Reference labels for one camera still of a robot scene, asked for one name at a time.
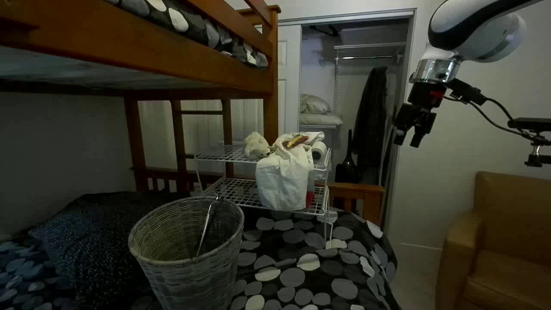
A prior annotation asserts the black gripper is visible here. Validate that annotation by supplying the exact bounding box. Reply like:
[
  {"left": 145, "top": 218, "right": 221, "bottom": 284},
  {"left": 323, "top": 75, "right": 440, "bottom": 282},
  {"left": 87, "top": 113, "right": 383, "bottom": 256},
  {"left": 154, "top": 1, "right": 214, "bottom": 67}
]
[{"left": 391, "top": 80, "right": 448, "bottom": 149}]

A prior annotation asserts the grey wicker basket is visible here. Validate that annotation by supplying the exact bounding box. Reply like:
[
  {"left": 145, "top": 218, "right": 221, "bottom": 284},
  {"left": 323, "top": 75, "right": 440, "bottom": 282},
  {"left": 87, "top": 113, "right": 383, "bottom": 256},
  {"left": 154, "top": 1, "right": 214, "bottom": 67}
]
[{"left": 128, "top": 196, "right": 247, "bottom": 310}]

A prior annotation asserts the dark hanging coat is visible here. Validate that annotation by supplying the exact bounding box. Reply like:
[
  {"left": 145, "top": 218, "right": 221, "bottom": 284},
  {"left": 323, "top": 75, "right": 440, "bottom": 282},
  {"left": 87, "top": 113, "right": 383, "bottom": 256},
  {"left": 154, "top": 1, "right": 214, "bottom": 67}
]
[{"left": 350, "top": 65, "right": 391, "bottom": 186}]

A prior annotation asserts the black bag in closet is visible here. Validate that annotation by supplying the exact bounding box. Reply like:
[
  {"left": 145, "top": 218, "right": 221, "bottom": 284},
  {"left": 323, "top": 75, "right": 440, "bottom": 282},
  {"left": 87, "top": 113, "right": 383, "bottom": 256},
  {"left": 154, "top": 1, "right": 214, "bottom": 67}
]
[{"left": 335, "top": 127, "right": 364, "bottom": 186}]

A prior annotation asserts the white folded closet bedding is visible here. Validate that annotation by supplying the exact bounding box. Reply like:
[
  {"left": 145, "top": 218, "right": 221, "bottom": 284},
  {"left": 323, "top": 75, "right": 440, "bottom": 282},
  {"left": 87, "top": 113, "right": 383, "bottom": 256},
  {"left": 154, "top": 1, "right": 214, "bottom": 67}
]
[{"left": 298, "top": 110, "right": 345, "bottom": 130}]

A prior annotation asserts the closet shelf with rod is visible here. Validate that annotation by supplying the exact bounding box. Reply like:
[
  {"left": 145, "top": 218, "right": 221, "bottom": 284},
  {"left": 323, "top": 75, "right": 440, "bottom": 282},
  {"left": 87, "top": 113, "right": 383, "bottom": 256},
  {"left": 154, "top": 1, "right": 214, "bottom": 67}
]
[{"left": 333, "top": 39, "right": 407, "bottom": 67}]

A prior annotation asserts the white closet pillow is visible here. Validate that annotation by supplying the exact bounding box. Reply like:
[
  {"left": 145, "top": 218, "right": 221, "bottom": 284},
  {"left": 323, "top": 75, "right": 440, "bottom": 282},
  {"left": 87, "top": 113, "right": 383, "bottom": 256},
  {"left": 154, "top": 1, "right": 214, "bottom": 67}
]
[{"left": 298, "top": 93, "right": 333, "bottom": 115}]

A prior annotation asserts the brown wooden brush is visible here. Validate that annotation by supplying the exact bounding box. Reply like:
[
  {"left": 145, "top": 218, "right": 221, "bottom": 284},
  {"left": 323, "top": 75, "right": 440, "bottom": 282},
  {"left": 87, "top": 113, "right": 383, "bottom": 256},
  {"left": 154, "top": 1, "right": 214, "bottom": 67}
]
[{"left": 283, "top": 132, "right": 312, "bottom": 151}]

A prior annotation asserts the white cloth bag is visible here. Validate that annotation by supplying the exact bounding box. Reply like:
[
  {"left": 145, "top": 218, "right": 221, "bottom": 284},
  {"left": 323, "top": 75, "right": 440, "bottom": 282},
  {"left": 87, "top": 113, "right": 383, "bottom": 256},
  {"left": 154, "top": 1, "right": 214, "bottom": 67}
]
[{"left": 254, "top": 129, "right": 328, "bottom": 213}]

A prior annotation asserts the white closet door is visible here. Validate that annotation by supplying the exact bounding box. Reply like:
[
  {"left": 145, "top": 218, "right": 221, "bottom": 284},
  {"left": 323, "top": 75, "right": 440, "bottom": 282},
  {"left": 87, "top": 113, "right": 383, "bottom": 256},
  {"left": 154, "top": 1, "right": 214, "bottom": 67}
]
[{"left": 278, "top": 24, "right": 304, "bottom": 137}]

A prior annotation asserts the tan leather armchair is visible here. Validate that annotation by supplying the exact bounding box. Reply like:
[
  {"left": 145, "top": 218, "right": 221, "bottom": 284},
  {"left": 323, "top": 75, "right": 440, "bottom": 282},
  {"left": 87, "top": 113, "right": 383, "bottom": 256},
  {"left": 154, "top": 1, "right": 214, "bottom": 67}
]
[{"left": 436, "top": 170, "right": 551, "bottom": 310}]

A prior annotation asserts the black duvet with large dots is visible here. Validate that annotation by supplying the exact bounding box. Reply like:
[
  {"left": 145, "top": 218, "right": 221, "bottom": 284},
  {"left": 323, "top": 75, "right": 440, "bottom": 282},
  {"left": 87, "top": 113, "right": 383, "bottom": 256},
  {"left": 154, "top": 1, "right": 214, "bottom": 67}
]
[{"left": 131, "top": 204, "right": 403, "bottom": 310}]

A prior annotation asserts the grey window blind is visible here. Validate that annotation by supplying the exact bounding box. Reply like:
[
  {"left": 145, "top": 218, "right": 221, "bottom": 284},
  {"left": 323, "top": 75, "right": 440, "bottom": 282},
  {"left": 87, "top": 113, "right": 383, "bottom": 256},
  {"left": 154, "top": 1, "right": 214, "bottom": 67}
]
[{"left": 137, "top": 98, "right": 267, "bottom": 175}]

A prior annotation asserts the dotted bunk mattress bedding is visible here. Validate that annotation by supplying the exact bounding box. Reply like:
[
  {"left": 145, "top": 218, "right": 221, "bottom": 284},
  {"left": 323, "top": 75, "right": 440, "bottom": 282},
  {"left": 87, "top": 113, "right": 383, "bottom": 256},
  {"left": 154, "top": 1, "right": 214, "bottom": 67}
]
[{"left": 106, "top": 0, "right": 273, "bottom": 70}]

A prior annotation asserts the dark speckled pillow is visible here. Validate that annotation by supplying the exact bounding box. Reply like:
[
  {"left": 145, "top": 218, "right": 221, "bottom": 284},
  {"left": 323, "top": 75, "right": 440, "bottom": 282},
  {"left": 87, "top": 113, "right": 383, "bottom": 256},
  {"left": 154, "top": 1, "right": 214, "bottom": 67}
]
[{"left": 28, "top": 189, "right": 174, "bottom": 303}]

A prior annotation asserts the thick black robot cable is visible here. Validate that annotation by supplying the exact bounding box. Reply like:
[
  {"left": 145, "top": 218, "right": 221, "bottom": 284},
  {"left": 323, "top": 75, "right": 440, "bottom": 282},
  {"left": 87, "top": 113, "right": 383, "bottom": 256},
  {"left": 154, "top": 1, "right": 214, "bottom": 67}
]
[{"left": 445, "top": 77, "right": 551, "bottom": 142}]

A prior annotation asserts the black camera on mount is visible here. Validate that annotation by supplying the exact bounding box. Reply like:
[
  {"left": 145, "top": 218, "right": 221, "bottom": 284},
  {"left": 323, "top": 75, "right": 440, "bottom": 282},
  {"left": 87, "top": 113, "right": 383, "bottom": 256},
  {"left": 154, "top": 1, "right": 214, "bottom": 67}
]
[{"left": 507, "top": 115, "right": 551, "bottom": 168}]

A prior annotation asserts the white wire rack shelf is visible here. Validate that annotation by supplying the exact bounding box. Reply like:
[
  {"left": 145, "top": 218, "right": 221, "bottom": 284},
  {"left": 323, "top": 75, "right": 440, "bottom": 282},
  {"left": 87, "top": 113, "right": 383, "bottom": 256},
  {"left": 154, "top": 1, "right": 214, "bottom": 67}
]
[{"left": 192, "top": 139, "right": 341, "bottom": 241}]

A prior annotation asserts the wooden bunk bed frame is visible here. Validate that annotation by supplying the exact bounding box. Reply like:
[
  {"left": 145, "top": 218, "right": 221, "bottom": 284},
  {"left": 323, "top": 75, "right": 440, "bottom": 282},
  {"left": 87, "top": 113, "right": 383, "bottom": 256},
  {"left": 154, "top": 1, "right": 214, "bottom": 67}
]
[{"left": 0, "top": 0, "right": 283, "bottom": 196}]

